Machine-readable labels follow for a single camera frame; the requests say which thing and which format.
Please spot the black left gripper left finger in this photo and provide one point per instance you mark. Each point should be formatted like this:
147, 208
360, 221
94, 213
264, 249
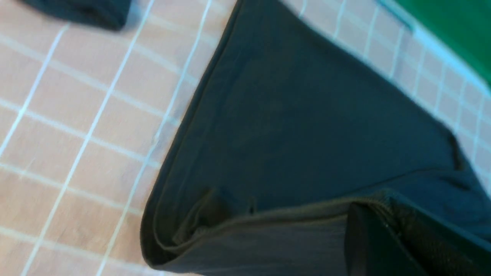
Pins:
372, 249

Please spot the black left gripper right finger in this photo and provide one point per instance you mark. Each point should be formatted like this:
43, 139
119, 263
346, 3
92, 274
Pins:
438, 248

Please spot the dark gray long-sleeved shirt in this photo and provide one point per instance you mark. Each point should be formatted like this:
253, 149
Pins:
284, 132

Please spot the green backdrop cloth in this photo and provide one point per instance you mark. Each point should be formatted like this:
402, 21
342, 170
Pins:
463, 25

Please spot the pink checkered tablecloth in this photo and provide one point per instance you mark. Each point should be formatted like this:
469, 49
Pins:
87, 117

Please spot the dark gray crumpled garment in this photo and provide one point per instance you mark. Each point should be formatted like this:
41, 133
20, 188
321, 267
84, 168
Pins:
105, 14

